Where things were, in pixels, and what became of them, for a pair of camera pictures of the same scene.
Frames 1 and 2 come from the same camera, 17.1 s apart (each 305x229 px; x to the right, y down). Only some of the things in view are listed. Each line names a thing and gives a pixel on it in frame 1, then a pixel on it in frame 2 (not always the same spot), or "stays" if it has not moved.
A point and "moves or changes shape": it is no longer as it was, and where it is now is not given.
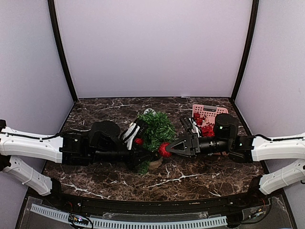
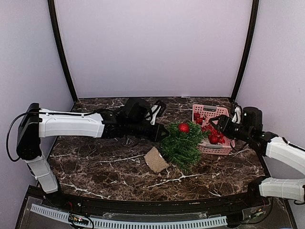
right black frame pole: (255, 5) stays
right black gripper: (191, 143) to (223, 118)
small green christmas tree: (160, 130) moves or changes shape
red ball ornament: (138, 141) to (184, 127)
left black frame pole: (51, 6) stays
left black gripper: (137, 156) to (156, 136)
